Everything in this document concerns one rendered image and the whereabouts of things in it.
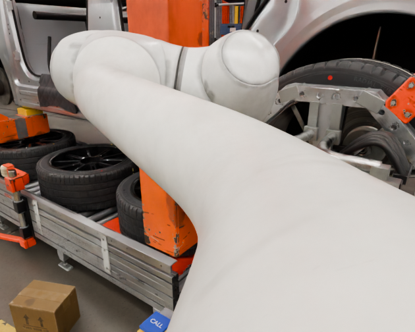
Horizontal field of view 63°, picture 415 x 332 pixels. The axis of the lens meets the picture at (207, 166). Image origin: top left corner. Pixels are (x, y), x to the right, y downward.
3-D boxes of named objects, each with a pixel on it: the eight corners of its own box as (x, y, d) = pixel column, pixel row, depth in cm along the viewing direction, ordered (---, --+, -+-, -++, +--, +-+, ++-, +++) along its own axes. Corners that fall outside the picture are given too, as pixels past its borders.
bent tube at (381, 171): (400, 155, 79) (410, 110, 76) (386, 182, 65) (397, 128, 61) (326, 142, 89) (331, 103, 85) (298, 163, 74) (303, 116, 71)
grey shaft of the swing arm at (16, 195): (37, 246, 205) (21, 170, 187) (28, 250, 201) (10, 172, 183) (29, 241, 210) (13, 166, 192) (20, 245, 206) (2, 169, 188)
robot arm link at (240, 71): (265, 88, 54) (184, 75, 53) (298, 20, 39) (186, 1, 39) (259, 151, 51) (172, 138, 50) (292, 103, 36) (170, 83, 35)
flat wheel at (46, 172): (18, 206, 207) (10, 170, 198) (78, 168, 267) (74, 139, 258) (116, 218, 193) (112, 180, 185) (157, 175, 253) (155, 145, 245)
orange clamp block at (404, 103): (409, 119, 82) (442, 90, 77) (405, 125, 76) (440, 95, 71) (387, 100, 84) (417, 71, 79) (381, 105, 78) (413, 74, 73)
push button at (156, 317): (174, 327, 97) (174, 321, 96) (157, 343, 92) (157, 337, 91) (156, 315, 101) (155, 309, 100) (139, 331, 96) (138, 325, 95)
